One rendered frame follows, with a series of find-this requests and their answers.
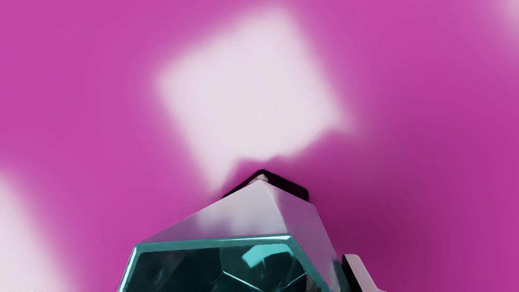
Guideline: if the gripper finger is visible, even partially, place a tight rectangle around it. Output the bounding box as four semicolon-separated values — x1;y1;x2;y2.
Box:
341;254;386;292

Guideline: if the teal faceted mug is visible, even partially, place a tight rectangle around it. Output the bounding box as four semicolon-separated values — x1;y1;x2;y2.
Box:
117;169;352;292

